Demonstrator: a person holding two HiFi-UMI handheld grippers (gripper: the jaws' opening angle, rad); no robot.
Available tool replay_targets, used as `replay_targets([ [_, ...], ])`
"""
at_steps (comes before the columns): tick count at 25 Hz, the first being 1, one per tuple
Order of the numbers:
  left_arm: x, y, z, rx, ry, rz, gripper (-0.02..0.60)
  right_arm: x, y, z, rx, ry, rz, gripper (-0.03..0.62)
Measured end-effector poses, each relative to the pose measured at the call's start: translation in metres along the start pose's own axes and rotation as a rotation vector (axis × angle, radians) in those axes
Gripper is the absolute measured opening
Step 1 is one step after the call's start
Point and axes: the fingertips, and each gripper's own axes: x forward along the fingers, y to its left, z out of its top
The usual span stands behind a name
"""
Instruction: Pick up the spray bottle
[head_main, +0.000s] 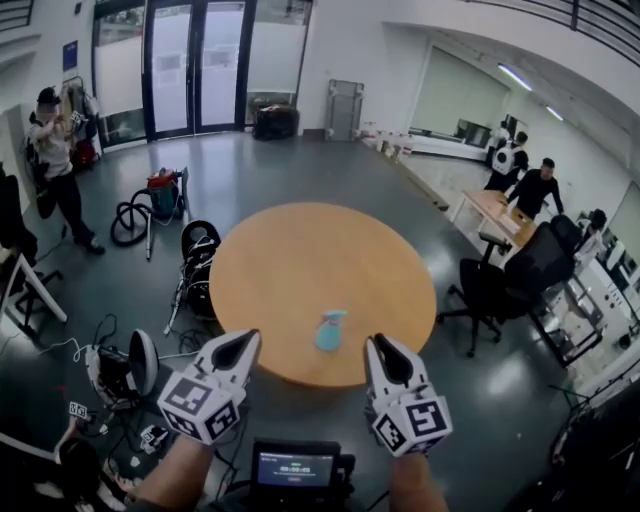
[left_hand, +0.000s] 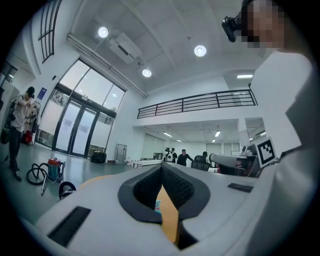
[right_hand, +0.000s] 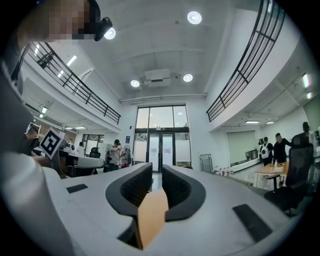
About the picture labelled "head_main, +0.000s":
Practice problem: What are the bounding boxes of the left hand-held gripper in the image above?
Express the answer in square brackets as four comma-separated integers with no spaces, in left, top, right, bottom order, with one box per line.
[156,328,263,446]

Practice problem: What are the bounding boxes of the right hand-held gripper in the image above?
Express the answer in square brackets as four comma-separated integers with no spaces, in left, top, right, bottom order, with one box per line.
[363,332,455,459]

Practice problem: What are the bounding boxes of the teal spray bottle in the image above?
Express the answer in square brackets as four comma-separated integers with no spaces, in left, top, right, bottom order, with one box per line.
[313,309,350,353]

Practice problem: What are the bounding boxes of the person's left forearm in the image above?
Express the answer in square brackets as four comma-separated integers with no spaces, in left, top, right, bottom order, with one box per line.
[132,432,217,512]

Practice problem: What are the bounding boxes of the person's right forearm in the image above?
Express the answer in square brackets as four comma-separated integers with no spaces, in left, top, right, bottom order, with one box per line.
[390,451,451,512]

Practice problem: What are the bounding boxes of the white oval pod shell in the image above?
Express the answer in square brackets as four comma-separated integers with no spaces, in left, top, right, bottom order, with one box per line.
[83,328,160,409]

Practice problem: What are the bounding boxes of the black round pod shell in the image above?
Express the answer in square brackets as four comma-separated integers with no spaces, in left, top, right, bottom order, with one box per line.
[179,219,223,321]

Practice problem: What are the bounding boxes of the black chest-mounted screen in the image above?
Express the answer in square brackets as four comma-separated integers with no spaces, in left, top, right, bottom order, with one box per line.
[249,438,357,512]

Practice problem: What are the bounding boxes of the round wooden table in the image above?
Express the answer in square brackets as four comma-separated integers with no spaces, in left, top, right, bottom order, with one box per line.
[208,201,438,389]

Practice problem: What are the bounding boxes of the black mesh office chair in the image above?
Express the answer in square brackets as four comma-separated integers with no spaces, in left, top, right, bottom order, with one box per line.
[437,214,584,359]

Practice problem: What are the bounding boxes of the green red vacuum cleaner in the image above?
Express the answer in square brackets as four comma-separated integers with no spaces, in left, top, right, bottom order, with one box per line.
[146,167,190,221]

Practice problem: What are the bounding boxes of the wooden desk with white legs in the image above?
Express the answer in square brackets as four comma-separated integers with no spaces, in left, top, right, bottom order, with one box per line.
[452,189,539,262]

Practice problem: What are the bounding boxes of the black white chair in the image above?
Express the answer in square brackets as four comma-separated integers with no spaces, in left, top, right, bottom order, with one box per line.
[547,379,640,512]

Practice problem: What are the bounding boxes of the cluster of white containers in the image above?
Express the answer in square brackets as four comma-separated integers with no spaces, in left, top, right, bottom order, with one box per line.
[362,122,417,162]

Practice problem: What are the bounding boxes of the black bag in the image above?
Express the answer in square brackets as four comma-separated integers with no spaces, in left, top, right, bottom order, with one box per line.
[252,103,301,142]

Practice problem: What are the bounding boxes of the coat rack with clothes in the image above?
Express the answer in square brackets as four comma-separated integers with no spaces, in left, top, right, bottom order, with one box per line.
[59,77,102,172]

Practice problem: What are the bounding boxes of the grey folding cart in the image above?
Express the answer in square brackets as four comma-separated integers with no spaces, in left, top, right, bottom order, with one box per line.
[325,78,365,143]

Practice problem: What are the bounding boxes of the glass double door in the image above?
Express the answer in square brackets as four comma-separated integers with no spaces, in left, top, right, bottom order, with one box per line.
[142,0,256,144]

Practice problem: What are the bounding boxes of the black vacuum hose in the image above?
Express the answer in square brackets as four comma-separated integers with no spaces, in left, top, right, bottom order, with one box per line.
[109,200,154,261]

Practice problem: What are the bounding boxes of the black frame rack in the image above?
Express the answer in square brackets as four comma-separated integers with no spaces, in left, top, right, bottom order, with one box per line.
[529,249,640,370]

